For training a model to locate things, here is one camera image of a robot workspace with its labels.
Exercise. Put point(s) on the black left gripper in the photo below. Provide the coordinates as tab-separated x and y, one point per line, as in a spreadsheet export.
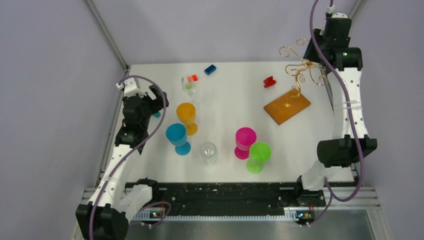
157	104

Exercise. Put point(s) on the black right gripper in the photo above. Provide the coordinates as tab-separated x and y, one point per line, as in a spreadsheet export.
310	55

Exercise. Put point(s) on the yellow plastic wine glass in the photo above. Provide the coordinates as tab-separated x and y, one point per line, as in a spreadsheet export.
186	113

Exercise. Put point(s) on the blue plastic wine glass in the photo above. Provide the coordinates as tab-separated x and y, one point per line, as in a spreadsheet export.
177	135

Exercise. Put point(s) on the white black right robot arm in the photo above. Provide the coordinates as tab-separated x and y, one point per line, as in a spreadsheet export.
350	142

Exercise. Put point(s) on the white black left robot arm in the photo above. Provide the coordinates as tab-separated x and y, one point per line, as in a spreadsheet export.
108	212

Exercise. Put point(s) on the clear tall wine glass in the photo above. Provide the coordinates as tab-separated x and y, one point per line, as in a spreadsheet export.
192	95

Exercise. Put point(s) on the pink plastic wine glass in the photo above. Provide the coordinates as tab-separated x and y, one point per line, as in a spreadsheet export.
245	137

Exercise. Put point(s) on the green plastic wine glass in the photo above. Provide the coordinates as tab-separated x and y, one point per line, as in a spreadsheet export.
259	155

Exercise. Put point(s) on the teal toy block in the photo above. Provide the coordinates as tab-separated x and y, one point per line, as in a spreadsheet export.
156	115

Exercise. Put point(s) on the light green toy block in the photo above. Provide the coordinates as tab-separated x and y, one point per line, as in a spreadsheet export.
188	86

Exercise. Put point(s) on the orange red toy block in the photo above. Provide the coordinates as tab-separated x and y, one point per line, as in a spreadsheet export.
192	78

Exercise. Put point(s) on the red toy brick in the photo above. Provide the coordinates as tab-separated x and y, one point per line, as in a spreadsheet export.
269	81

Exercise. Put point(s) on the blue toy brick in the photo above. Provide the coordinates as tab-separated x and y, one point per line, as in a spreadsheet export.
210	69

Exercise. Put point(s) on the clear glass tumbler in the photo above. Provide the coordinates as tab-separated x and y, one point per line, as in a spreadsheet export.
208	153

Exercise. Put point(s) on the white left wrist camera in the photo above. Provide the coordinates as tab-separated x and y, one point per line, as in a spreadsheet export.
130	87

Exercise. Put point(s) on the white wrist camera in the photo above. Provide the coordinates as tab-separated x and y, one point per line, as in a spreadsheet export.
334	11
130	87

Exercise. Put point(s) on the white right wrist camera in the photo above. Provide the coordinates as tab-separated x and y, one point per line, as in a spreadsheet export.
334	11

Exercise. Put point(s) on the gold wire glass rack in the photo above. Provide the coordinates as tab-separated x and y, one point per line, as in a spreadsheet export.
293	102

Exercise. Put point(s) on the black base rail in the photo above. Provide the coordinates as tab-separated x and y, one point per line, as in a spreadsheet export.
233	199

